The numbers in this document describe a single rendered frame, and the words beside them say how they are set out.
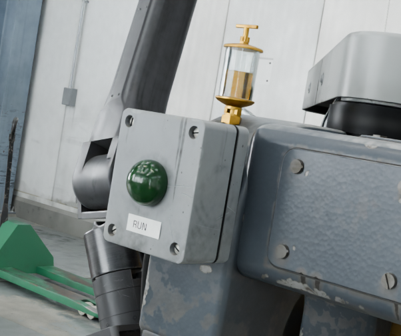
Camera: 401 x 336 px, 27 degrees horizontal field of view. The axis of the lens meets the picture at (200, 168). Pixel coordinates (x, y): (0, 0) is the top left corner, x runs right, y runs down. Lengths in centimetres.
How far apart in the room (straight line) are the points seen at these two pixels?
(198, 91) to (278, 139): 703
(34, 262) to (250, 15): 280
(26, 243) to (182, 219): 580
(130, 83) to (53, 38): 832
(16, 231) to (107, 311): 542
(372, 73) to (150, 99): 31
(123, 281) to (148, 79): 21
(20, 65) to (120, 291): 837
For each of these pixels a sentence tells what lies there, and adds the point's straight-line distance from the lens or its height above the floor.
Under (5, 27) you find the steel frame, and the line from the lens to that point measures 948.
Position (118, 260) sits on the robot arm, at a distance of 84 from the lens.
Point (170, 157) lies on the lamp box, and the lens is 52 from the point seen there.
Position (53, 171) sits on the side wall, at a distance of 893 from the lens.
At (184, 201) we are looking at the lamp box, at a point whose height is 128.
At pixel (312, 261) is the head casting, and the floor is 126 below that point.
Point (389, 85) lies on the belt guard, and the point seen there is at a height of 138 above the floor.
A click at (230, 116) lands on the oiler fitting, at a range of 60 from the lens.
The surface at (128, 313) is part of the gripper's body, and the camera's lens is 83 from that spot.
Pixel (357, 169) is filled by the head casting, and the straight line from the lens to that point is 50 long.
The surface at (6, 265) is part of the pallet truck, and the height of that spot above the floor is 10.
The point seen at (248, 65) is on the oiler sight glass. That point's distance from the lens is 59.
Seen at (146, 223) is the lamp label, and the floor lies 126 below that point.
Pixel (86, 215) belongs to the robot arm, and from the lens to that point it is 88.
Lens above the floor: 133
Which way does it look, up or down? 3 degrees down
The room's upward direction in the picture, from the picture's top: 9 degrees clockwise
